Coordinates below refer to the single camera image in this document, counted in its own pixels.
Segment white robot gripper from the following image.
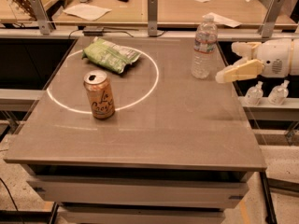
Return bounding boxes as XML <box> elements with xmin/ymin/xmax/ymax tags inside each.
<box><xmin>215</xmin><ymin>38</ymin><xmax>294</xmax><ymax>83</ymax></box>

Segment clear plastic water bottle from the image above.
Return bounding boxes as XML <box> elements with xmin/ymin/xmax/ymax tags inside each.
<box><xmin>191</xmin><ymin>14</ymin><xmax>218</xmax><ymax>79</ymax></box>

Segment left clear sanitizer bottle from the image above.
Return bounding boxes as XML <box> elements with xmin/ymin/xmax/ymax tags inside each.
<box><xmin>245</xmin><ymin>81</ymin><xmax>263</xmax><ymax>105</ymax></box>

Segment clear sanitizer bottle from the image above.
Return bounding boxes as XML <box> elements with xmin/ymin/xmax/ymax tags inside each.
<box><xmin>245</xmin><ymin>81</ymin><xmax>263</xmax><ymax>105</ymax></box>
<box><xmin>268</xmin><ymin>80</ymin><xmax>290</xmax><ymax>105</ymax></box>

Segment right clear sanitizer bottle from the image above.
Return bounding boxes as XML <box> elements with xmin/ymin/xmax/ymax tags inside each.
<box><xmin>268</xmin><ymin>80</ymin><xmax>290</xmax><ymax>105</ymax></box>

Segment white paper sheet right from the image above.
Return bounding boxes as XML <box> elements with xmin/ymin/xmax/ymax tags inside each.
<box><xmin>203</xmin><ymin>12</ymin><xmax>241</xmax><ymax>28</ymax></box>

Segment green chip bag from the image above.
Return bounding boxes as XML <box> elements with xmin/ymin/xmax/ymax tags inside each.
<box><xmin>82</xmin><ymin>38</ymin><xmax>141</xmax><ymax>74</ymax></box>

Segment orange LaCroix soda can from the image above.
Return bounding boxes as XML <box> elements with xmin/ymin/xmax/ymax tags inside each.
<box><xmin>83</xmin><ymin>70</ymin><xmax>115</xmax><ymax>119</ymax></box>

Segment black power adapter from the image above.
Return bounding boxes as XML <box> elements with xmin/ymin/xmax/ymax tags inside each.
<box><xmin>82</xmin><ymin>27</ymin><xmax>104</xmax><ymax>36</ymax></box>

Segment white paper sheet left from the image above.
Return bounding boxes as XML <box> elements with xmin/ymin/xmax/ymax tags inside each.
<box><xmin>64</xmin><ymin>4</ymin><xmax>111</xmax><ymax>21</ymax></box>

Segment white table base drawers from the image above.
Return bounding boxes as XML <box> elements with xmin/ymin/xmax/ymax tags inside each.
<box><xmin>21</xmin><ymin>164</ymin><xmax>255</xmax><ymax>224</ymax></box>

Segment right metal bracket post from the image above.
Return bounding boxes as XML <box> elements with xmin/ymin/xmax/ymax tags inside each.
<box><xmin>258</xmin><ymin>0</ymin><xmax>285</xmax><ymax>38</ymax></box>

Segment metal bracket post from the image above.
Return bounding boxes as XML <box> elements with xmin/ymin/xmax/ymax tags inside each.
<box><xmin>29</xmin><ymin>0</ymin><xmax>53</xmax><ymax>35</ymax></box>
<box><xmin>148</xmin><ymin>0</ymin><xmax>158</xmax><ymax>37</ymax></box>
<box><xmin>258</xmin><ymin>0</ymin><xmax>285</xmax><ymax>38</ymax></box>

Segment middle metal bracket post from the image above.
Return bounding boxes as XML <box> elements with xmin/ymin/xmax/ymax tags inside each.
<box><xmin>148</xmin><ymin>0</ymin><xmax>158</xmax><ymax>37</ymax></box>

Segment left metal bracket post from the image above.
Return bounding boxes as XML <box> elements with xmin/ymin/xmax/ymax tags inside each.
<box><xmin>29</xmin><ymin>0</ymin><xmax>53</xmax><ymax>35</ymax></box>

